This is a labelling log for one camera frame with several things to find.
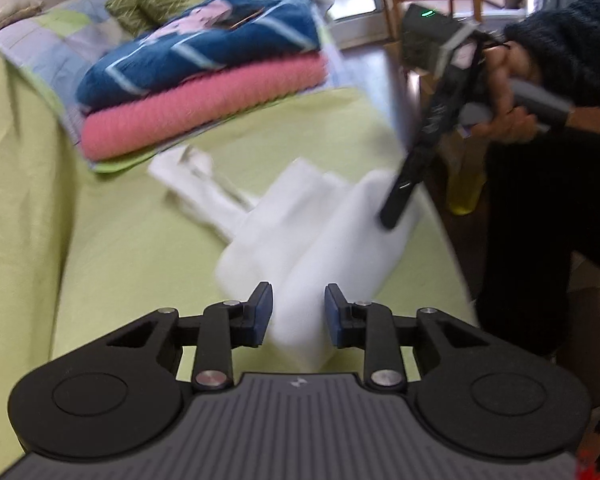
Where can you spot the yellow plastic stool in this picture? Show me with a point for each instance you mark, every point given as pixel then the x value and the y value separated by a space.
pixel 465 195

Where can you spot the blue patterned blanket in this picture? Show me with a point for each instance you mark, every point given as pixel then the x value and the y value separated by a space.
pixel 205 50

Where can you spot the beige cushion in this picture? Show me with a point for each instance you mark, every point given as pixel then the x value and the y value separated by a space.
pixel 5 12

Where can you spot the white shopping bag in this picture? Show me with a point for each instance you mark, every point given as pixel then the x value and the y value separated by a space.
pixel 305 240

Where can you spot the person's right hand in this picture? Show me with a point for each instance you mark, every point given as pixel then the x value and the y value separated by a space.
pixel 500 80

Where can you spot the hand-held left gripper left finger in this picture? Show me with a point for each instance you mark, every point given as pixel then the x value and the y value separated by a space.
pixel 264 310

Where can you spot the person's right forearm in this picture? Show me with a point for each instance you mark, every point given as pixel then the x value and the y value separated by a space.
pixel 575 45

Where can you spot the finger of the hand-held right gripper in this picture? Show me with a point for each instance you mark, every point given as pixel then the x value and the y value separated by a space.
pixel 400 195

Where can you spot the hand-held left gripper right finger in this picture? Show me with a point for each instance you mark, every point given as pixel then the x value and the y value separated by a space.
pixel 331 310

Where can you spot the pink ribbed blanket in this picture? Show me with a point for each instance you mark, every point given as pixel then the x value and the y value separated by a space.
pixel 180 110

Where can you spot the patchwork quilt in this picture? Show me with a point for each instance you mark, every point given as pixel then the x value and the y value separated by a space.
pixel 55 40

